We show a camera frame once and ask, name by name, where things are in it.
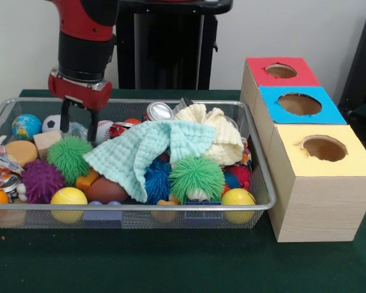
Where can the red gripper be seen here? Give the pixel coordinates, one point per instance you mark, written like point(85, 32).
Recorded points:
point(79, 93)

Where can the mint green waffle cloth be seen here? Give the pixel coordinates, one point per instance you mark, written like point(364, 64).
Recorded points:
point(149, 146)

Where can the cream waffle cloth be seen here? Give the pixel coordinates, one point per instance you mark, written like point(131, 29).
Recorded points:
point(222, 137)

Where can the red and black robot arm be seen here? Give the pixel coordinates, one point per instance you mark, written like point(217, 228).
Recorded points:
point(85, 30)

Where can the wooden box with three holes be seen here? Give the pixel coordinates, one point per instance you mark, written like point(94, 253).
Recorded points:
point(317, 207)

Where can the black and white soccer ball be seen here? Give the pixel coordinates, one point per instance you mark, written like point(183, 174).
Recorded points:
point(52, 123)

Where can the white toy baseball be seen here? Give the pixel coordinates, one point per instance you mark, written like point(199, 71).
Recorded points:
point(105, 129)

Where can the green spiky rubber ball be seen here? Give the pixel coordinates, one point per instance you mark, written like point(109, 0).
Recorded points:
point(68, 155)
point(196, 178)

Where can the globe print foam ball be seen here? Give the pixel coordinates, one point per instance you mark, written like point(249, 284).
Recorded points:
point(26, 126)

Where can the purple spiky rubber ball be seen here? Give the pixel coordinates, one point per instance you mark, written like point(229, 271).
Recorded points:
point(42, 181)

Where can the yellow tennis ball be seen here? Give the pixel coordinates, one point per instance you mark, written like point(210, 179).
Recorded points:
point(68, 197)

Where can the dark green table cloth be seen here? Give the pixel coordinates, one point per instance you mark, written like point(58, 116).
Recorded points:
point(170, 262)

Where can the yellow smiley foam ball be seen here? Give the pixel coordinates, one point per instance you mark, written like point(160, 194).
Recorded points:
point(238, 198)

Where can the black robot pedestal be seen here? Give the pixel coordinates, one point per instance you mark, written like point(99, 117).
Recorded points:
point(170, 45)

